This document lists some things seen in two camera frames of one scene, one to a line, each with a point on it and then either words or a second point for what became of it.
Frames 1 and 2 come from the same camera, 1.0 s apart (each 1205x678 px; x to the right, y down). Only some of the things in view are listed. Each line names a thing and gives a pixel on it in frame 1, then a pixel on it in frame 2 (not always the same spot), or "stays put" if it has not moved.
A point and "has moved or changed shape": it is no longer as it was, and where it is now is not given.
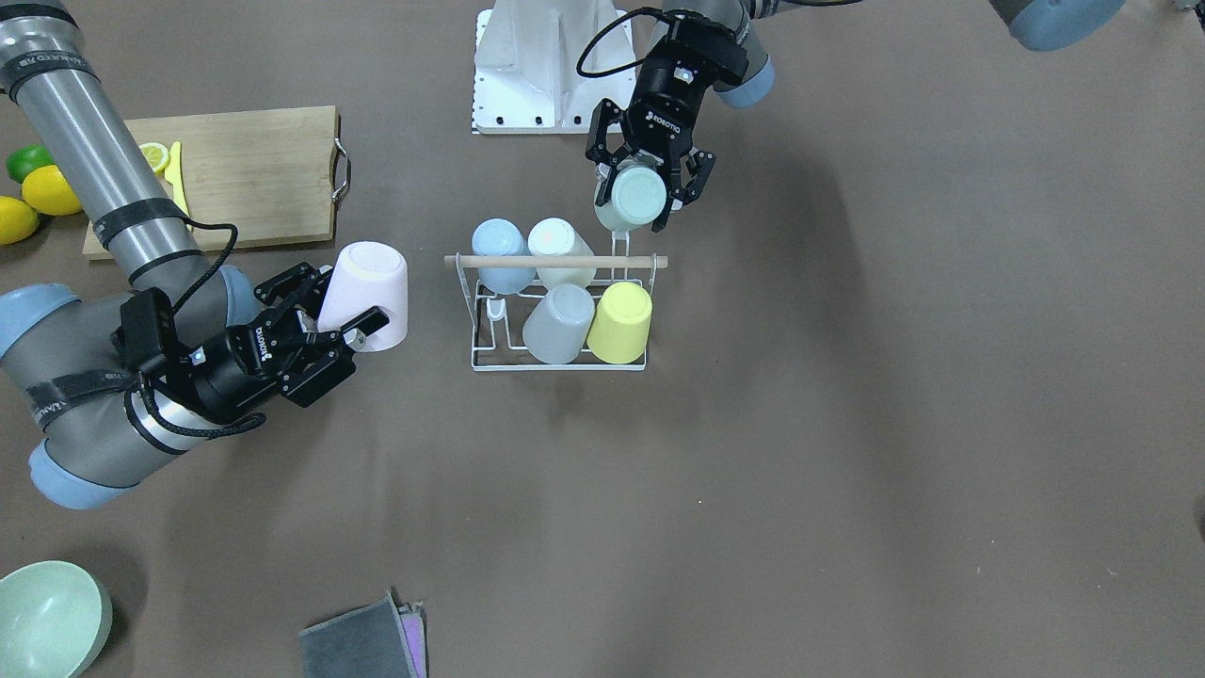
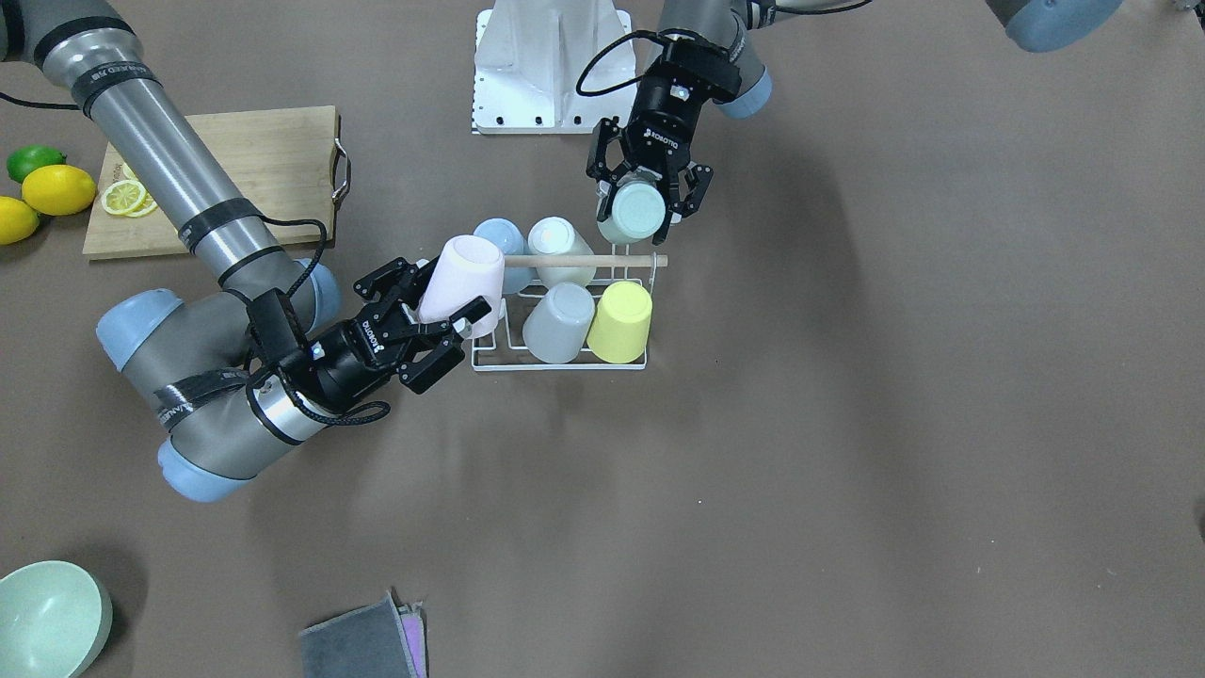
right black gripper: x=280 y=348 -> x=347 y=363
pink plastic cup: x=364 y=275 has moved or changed shape
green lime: x=24 y=160 stays put
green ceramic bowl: x=56 y=621 stays put
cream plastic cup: x=556 y=237 stays put
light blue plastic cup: x=502 y=237 stays put
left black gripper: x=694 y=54 stays put
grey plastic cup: x=558 y=326 stays put
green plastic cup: x=637 y=198 has moved or changed shape
